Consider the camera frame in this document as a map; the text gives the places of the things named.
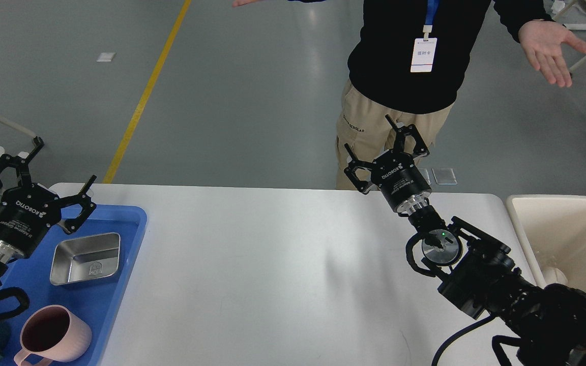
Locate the person's right hand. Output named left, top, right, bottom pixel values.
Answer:
left=232, top=0, right=262, bottom=8

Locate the white floor marker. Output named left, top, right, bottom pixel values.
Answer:
left=96, top=52, right=116, bottom=63

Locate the clear floor plate right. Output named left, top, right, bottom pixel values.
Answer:
left=431, top=168, right=458, bottom=185

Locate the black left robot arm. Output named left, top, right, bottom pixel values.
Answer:
left=0, top=137, right=96, bottom=322

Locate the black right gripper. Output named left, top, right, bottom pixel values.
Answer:
left=344, top=114, right=432, bottom=213

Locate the white name badge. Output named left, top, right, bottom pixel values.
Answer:
left=410, top=37, right=438, bottom=73

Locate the pink ribbed mug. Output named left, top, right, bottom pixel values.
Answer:
left=13, top=305, right=93, bottom=365

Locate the person's left hand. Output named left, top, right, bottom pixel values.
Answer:
left=518, top=19, right=586, bottom=87

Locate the clear floor plate left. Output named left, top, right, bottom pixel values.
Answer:
left=419, top=168, right=432, bottom=186

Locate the stainless steel rectangular dish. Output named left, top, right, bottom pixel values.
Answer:
left=49, top=232, right=123, bottom=286

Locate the clear floor plate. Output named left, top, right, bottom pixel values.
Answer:
left=431, top=168, right=458, bottom=185
left=419, top=168, right=432, bottom=186

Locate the crumpled white cup in bin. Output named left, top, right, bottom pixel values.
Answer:
left=542, top=266, right=568, bottom=286

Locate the beige plastic bin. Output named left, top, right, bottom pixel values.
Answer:
left=506, top=194, right=586, bottom=292

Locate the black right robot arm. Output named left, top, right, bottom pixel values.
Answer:
left=344, top=115, right=586, bottom=365

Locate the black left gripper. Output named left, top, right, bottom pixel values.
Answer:
left=0, top=136, right=97, bottom=259

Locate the person in beige trousers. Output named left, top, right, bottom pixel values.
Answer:
left=232, top=0, right=586, bottom=191

